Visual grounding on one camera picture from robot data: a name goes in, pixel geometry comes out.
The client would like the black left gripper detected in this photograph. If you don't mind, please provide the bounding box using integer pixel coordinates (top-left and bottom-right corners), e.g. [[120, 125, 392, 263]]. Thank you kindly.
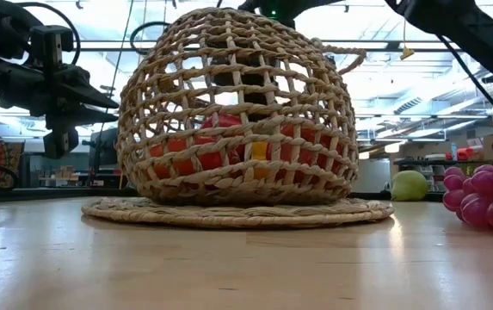
[[29, 24, 120, 161]]

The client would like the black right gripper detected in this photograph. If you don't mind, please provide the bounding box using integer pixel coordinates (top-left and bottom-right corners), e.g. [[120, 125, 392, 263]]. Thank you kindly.
[[213, 0, 346, 121]]

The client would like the bright red apple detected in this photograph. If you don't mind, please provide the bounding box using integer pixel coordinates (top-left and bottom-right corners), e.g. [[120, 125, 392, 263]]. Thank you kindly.
[[200, 112, 247, 143]]

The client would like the yellow bell pepper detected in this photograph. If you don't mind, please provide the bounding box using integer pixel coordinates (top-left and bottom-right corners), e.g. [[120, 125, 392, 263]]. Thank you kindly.
[[250, 140, 273, 180]]

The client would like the large red round fruit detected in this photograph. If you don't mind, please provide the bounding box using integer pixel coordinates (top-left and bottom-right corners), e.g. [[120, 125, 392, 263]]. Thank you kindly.
[[271, 124, 346, 184]]

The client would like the red orange round fruit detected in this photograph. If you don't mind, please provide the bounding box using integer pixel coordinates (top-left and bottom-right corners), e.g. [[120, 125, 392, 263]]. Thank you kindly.
[[149, 136, 241, 180]]

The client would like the black background machine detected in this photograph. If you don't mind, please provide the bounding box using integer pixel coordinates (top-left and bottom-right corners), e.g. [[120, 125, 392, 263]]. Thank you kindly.
[[81, 127, 121, 187]]

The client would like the background shelf with boxes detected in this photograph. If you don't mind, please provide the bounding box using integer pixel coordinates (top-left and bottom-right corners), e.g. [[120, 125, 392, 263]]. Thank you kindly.
[[37, 165, 96, 189]]

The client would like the round woven seagrass mat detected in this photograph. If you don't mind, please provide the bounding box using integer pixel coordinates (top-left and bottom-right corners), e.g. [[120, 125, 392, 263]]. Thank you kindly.
[[81, 195, 396, 229]]

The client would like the pale green pear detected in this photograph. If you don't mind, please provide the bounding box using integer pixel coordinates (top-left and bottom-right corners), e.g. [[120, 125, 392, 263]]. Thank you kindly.
[[391, 170, 430, 202]]

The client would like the dark background table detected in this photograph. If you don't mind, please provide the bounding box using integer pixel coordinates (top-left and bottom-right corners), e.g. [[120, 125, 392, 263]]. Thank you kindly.
[[391, 158, 479, 173]]

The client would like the red background item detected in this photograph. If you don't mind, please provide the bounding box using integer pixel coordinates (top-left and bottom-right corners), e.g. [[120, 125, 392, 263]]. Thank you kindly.
[[446, 147, 475, 162]]

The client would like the black aluminium table frame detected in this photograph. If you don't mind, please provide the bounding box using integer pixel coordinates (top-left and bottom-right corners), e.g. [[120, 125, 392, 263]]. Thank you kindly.
[[0, 185, 144, 204]]

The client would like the patterned red wall hanging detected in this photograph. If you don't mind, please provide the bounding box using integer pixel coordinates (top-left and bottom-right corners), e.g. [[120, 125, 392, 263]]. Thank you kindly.
[[0, 139, 26, 189]]

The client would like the woven seagrass handled basket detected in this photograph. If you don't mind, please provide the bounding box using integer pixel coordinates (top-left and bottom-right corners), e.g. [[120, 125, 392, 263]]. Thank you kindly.
[[115, 6, 367, 207]]

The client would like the yellow hanging cord pendant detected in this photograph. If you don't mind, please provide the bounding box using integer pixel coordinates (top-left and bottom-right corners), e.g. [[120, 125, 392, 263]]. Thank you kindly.
[[399, 19, 416, 61]]

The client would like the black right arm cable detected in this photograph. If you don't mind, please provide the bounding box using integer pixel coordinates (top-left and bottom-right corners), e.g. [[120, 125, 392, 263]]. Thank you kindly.
[[435, 34, 493, 142]]

